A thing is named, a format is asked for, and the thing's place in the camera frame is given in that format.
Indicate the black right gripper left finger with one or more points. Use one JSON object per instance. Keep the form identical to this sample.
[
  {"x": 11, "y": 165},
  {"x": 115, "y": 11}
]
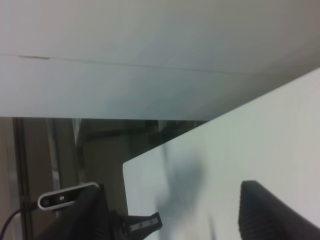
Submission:
[{"x": 89, "y": 218}]

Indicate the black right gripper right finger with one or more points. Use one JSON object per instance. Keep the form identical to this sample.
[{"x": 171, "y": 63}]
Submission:
[{"x": 262, "y": 216}]

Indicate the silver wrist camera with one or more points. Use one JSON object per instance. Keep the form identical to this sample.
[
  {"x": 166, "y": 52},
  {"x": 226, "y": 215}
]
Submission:
[{"x": 62, "y": 198}]

